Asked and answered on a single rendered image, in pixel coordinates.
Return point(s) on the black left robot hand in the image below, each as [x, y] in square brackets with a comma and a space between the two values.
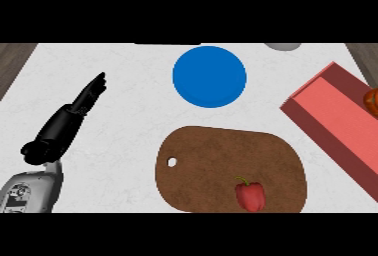
[62, 128]

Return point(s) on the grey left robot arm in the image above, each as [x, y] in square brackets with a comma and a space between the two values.
[30, 190]

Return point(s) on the brown wooden cutting board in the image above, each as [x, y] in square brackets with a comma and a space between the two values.
[222, 160]

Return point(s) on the orange squash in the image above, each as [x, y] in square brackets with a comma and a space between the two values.
[372, 100]

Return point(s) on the red cardboard box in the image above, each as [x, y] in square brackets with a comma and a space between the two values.
[340, 120]

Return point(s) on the red bell pepper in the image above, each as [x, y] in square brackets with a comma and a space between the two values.
[251, 196]

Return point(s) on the grey round object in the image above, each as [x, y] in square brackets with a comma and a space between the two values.
[282, 46]

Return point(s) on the blue round plate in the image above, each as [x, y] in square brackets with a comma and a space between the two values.
[208, 76]

